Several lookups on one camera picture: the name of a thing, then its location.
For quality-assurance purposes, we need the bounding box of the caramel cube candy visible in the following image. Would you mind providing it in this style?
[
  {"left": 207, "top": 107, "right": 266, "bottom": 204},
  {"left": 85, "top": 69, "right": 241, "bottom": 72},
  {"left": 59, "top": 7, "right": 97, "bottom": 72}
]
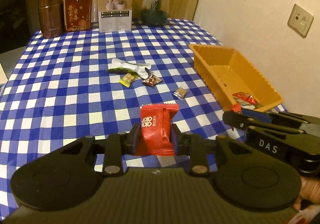
[{"left": 174, "top": 86, "right": 188, "bottom": 99}]

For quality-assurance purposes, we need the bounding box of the blue white checked tablecloth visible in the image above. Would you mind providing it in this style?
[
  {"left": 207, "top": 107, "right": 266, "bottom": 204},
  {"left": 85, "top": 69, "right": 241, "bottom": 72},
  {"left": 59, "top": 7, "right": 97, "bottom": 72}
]
[{"left": 0, "top": 18, "right": 288, "bottom": 208}]

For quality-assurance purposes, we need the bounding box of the dark green snack packet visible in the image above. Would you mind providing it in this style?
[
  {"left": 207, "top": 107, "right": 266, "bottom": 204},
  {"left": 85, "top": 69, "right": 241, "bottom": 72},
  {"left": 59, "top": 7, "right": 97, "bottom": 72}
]
[{"left": 107, "top": 67, "right": 131, "bottom": 75}]

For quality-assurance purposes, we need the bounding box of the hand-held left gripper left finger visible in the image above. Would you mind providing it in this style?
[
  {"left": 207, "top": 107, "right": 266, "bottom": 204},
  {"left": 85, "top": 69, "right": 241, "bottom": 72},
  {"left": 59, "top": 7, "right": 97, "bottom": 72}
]
[{"left": 59, "top": 123, "right": 142, "bottom": 177}]

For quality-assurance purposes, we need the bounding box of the glass jar with green lid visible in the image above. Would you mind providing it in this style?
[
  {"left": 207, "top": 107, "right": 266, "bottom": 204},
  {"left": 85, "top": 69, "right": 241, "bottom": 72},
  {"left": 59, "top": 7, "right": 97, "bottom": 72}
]
[{"left": 140, "top": 0, "right": 170, "bottom": 26}]

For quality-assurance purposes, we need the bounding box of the beige data wall plate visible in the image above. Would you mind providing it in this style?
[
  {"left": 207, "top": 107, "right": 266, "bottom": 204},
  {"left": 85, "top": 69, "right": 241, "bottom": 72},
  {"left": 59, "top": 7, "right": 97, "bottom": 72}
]
[{"left": 287, "top": 4, "right": 314, "bottom": 38}]

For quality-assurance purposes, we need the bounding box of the white plastic wrapper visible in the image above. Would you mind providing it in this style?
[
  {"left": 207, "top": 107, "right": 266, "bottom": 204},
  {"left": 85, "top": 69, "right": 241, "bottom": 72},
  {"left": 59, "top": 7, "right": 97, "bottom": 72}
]
[{"left": 111, "top": 58, "right": 152, "bottom": 76}]

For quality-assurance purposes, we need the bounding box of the yellow wrapped candy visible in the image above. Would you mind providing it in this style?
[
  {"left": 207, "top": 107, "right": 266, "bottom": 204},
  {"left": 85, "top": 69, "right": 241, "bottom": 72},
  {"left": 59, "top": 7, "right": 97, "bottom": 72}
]
[{"left": 119, "top": 73, "right": 139, "bottom": 87}]

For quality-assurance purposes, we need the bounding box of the brown patterned snack packet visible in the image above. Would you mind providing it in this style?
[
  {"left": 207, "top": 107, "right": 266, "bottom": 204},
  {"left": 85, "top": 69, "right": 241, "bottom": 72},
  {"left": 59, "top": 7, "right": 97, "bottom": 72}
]
[{"left": 142, "top": 74, "right": 162, "bottom": 87}]

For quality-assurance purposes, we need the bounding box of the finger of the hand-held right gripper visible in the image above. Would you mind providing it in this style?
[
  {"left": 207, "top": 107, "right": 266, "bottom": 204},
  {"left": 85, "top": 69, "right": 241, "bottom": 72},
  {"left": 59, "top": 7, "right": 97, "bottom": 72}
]
[
  {"left": 240, "top": 108, "right": 310, "bottom": 125},
  {"left": 222, "top": 111, "right": 304, "bottom": 139}
]

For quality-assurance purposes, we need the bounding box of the brown cylindrical canister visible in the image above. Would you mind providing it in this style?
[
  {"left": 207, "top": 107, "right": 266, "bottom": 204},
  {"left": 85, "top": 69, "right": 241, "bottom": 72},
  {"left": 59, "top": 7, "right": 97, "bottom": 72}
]
[{"left": 38, "top": 0, "right": 64, "bottom": 38}]

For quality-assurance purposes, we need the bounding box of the person's right hand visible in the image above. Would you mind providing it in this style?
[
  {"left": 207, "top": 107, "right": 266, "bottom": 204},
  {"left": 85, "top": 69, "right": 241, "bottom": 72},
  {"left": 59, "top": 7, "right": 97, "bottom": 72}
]
[{"left": 294, "top": 176, "right": 320, "bottom": 212}]

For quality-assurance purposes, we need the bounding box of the orange plastic tray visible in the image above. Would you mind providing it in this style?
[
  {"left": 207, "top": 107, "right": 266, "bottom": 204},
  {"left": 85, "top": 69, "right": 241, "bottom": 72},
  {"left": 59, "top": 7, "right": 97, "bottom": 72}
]
[{"left": 188, "top": 44, "right": 285, "bottom": 112}]

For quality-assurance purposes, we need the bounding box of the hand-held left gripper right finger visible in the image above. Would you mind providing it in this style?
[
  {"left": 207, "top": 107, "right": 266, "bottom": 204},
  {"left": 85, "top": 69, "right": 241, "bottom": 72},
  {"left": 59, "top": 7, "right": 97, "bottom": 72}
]
[{"left": 171, "top": 123, "right": 253, "bottom": 177}]

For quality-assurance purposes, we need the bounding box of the white cardboard box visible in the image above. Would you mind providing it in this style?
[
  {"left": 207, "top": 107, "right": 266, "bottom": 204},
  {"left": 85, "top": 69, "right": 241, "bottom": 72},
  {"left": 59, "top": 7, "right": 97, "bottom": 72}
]
[{"left": 97, "top": 0, "right": 134, "bottom": 33}]

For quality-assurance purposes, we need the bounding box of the red patterned box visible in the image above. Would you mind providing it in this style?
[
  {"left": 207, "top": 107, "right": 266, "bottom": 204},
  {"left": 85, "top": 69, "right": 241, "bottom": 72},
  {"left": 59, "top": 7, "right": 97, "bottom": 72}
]
[{"left": 64, "top": 0, "right": 92, "bottom": 32}]

